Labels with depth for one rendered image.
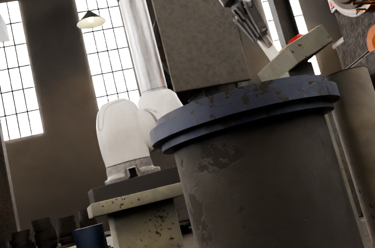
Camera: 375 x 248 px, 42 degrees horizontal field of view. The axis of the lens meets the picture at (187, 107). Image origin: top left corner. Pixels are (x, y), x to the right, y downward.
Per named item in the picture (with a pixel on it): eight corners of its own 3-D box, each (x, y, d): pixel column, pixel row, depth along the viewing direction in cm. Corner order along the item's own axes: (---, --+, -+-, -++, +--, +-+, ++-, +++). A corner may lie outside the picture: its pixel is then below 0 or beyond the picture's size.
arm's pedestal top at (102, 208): (92, 217, 142) (90, 204, 143) (89, 219, 173) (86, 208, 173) (195, 191, 151) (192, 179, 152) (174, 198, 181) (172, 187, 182)
